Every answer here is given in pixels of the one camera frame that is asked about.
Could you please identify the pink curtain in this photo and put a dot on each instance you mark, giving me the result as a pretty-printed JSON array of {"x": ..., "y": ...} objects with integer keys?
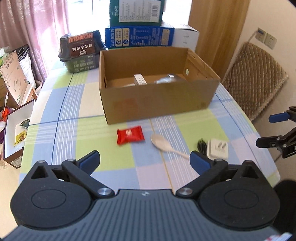
[{"x": 34, "y": 27}]

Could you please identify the dark green carton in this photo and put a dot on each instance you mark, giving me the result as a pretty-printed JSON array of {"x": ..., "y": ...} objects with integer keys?
[{"x": 136, "y": 14}]

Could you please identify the silver foil pouch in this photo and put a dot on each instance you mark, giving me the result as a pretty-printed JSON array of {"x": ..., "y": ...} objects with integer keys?
[{"x": 166, "y": 80}]

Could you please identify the quilted brown chair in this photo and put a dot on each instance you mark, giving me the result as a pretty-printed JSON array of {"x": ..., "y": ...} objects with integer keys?
[{"x": 254, "y": 76}]

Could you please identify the white power adapter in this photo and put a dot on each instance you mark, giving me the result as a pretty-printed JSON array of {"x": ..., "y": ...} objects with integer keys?
[{"x": 217, "y": 148}]

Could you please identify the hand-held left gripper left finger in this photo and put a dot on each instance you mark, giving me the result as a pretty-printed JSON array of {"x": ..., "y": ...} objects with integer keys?
[{"x": 89, "y": 161}]

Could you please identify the tan curtain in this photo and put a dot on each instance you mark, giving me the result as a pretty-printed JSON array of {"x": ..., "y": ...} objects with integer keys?
[{"x": 219, "y": 34}]

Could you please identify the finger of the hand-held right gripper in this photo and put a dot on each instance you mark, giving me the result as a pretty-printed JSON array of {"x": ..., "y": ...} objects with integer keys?
[
  {"x": 276, "y": 118},
  {"x": 268, "y": 141}
]

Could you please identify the blue milk carton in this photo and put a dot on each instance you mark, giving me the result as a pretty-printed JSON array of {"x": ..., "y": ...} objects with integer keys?
[{"x": 138, "y": 37}]

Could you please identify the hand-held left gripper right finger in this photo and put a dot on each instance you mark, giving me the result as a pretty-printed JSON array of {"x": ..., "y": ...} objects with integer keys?
[{"x": 198, "y": 162}]

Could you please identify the printed cardboard carton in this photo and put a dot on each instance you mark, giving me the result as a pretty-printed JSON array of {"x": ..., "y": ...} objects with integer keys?
[{"x": 13, "y": 76}]

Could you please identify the narrow white medicine box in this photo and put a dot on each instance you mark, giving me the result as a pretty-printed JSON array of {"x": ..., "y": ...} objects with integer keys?
[{"x": 140, "y": 80}]

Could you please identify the yellow packet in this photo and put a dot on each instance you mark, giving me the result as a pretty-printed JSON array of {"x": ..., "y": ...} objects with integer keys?
[{"x": 20, "y": 138}]

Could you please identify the wall socket with plug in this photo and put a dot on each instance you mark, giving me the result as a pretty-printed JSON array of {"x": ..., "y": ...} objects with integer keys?
[{"x": 260, "y": 34}]

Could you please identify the red snack packet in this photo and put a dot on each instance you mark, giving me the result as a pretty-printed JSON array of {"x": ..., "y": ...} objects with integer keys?
[{"x": 130, "y": 135}]

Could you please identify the white paper bag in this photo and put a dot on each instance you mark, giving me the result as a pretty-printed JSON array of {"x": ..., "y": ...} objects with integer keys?
[{"x": 25, "y": 62}]

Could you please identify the dark brown snack box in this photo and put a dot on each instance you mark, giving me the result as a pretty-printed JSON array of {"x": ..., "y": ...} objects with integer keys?
[{"x": 79, "y": 51}]

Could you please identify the plaid cloth-covered desktop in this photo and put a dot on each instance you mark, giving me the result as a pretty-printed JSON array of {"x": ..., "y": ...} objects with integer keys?
[{"x": 92, "y": 129}]

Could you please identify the open box with white interior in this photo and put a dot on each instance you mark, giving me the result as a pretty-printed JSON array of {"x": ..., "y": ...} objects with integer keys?
[{"x": 13, "y": 125}]

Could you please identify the white carton box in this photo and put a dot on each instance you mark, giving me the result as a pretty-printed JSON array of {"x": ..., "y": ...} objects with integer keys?
[{"x": 185, "y": 38}]

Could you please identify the brown cardboard box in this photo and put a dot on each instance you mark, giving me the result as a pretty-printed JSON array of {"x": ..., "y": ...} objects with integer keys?
[{"x": 157, "y": 102}]

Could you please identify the beige plastic spoon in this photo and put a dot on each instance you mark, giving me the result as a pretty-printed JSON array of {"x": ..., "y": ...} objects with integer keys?
[{"x": 159, "y": 141}]

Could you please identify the green tissue packs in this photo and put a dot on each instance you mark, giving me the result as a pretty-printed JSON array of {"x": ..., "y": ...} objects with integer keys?
[{"x": 2, "y": 54}]

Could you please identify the person's dark clothing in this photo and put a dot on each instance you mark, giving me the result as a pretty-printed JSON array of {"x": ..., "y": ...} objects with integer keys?
[{"x": 286, "y": 204}]

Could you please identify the white wall socket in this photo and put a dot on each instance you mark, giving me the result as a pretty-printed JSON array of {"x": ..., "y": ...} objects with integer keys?
[{"x": 270, "y": 41}]

